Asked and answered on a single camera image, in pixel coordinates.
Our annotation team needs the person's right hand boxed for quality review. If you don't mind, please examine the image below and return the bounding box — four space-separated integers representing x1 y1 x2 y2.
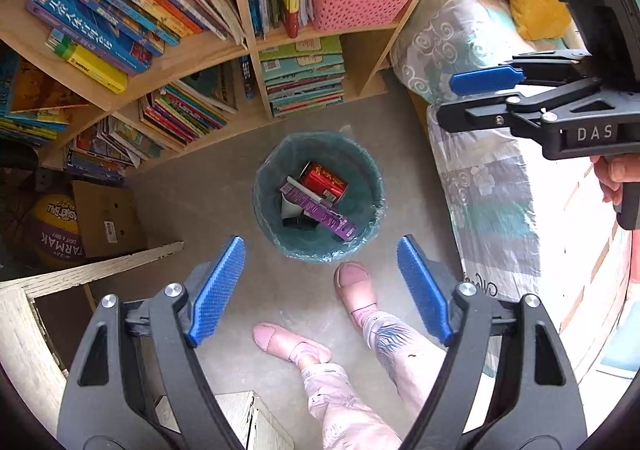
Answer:
589 155 627 207

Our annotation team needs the red drink can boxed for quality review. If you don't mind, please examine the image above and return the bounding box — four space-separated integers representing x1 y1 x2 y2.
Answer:
299 161 349 203

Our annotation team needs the stack of orange blue books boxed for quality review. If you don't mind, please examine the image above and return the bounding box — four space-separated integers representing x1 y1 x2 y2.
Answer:
0 52 91 147

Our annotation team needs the wooden bookshelf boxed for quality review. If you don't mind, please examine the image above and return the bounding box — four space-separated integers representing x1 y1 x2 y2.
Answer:
0 0 461 173

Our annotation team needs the row of thin picture books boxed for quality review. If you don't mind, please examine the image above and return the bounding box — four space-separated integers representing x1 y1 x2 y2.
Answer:
137 60 241 151

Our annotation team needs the pile of floppy booklets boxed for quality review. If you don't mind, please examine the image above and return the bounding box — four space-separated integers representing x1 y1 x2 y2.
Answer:
62 115 167 185

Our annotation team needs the row of leaning picture books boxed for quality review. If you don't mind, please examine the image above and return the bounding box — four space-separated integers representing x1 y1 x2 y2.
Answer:
25 0 247 95

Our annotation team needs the pink slipper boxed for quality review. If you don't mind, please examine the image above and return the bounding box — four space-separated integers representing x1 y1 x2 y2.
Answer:
333 261 379 327
252 323 333 365

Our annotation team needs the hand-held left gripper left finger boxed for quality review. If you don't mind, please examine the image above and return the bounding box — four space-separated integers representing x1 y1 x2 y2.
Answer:
57 236 247 450

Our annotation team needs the person's left leg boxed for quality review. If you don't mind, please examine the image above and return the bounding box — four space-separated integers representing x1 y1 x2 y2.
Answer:
299 361 403 450

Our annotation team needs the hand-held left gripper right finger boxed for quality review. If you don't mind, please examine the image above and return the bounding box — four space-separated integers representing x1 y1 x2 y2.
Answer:
396 234 588 450

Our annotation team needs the brown cardboard box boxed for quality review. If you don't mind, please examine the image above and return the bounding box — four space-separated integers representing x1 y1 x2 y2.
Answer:
71 180 149 259

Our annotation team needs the whitewashed wooden table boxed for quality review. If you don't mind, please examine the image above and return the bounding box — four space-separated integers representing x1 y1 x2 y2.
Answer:
0 241 296 450

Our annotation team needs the person's right leg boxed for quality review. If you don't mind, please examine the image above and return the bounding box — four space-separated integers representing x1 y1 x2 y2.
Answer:
362 311 449 412

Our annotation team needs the stack of green books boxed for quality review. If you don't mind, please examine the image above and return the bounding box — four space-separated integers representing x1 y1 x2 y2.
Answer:
259 36 347 119

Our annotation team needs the yellow purple basketball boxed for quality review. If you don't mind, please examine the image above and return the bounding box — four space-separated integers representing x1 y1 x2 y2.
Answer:
25 192 87 271

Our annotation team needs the grey box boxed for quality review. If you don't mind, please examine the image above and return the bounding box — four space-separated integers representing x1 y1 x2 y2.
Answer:
281 195 321 231

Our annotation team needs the green purple toothbrush package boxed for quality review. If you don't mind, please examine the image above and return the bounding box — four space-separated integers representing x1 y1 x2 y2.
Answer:
279 182 358 241

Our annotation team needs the person's leg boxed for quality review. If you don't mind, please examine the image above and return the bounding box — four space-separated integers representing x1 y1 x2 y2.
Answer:
299 361 403 450
362 311 449 412

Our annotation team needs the bin with green bag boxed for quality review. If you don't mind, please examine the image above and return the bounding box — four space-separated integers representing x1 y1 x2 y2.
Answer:
252 132 386 265

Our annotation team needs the pink striped bedding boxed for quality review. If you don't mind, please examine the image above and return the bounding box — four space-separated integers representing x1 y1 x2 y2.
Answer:
557 162 637 373

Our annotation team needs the grey teal patterned duvet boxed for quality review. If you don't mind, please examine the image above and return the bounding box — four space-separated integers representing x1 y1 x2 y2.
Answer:
390 0 543 303

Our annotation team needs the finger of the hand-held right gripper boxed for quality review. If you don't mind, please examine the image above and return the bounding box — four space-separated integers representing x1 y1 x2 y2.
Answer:
449 50 601 96
436 78 606 134

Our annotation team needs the blue book spine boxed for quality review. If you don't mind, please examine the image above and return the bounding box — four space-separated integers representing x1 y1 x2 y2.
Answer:
240 54 257 101

